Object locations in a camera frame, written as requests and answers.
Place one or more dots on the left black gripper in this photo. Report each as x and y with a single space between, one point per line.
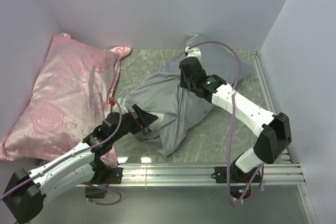
144 120

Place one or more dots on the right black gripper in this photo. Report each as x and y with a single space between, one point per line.
183 83

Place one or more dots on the grey satin pillowcase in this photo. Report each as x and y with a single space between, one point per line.
161 92

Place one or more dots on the white pillow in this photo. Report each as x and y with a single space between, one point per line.
158 123

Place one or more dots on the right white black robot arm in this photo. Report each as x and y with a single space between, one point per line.
272 130

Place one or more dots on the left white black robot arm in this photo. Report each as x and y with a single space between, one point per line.
27 192

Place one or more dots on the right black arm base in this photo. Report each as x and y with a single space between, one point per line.
231 179

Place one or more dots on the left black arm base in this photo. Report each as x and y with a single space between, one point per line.
110 176

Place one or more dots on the pink satin rose pillow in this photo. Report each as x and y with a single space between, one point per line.
70 98

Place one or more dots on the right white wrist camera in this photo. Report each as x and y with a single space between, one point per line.
193 52

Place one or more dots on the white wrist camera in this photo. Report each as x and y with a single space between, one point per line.
115 108
193 52

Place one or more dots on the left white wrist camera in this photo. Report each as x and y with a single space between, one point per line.
115 108

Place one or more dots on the aluminium mounting rail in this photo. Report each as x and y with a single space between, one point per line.
170 175

